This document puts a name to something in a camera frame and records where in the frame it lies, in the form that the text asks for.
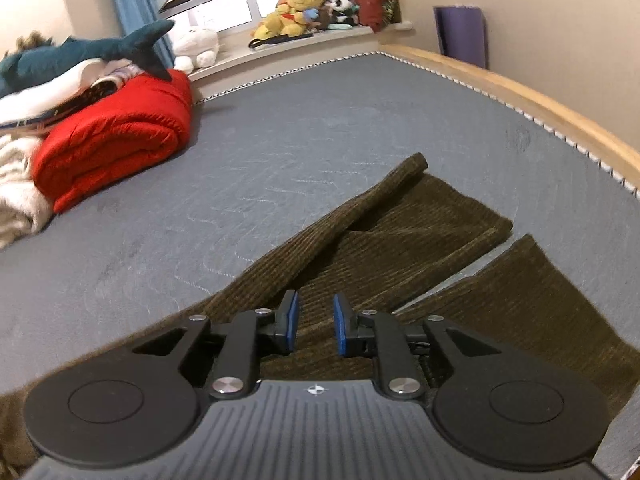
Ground black strap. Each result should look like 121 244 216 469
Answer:
248 31 315 52

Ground white window sill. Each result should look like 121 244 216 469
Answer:
187 20 417 83

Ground teal shark plush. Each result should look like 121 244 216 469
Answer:
0 19 176 98

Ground purple mat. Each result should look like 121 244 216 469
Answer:
432 5 488 70

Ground olive corduroy pants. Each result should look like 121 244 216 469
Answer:
0 154 640 476

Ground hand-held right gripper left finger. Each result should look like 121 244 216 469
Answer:
131 290 301 401

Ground white folded blanket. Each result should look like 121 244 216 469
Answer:
0 132 53 251

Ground wooden bed frame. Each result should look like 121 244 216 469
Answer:
379 44 640 192

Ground grey quilted mattress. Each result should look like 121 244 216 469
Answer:
0 52 640 480

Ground brown fuzzy plush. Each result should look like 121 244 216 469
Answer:
2 30 57 58

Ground red folded comforter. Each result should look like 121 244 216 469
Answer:
31 67 195 215

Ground white seal plush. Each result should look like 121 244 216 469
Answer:
172 26 222 75

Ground yellow bear plush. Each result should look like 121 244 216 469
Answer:
252 0 328 41

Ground blue curtain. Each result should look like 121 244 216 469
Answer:
102 0 173 61

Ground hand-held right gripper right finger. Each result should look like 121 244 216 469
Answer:
332 294 506 402

